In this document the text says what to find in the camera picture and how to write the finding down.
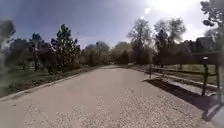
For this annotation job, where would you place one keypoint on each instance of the dark wooden bench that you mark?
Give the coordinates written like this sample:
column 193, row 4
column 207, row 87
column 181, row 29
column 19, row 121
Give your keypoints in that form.
column 176, row 60

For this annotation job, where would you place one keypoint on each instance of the sandy gravel path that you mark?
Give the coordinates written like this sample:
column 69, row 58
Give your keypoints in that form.
column 106, row 96

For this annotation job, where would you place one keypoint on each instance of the grass strip with bare patches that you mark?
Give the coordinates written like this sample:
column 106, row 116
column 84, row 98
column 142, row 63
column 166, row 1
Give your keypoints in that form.
column 20, row 78

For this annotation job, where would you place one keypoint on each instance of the pale stone kerb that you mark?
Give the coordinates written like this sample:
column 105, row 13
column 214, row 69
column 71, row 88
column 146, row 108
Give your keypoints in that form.
column 40, row 86

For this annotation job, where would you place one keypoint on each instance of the tree with dark foliage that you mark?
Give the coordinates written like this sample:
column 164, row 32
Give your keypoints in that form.
column 215, row 13

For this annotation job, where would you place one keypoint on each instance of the tall dark tree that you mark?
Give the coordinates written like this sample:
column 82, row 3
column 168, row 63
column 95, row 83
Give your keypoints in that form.
column 163, row 40

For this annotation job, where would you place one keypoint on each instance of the dark pine tree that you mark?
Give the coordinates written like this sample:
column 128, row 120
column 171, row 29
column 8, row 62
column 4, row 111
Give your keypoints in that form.
column 65, row 46

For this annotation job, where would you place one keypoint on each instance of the grass verge with low plants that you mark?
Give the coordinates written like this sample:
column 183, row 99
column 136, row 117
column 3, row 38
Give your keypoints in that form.
column 193, row 68

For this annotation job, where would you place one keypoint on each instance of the tall thin-leaved tree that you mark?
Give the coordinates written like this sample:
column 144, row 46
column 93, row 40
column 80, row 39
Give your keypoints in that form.
column 140, row 36

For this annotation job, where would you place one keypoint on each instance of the row of trees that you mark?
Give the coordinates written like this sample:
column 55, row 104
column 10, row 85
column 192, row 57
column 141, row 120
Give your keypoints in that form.
column 96, row 53

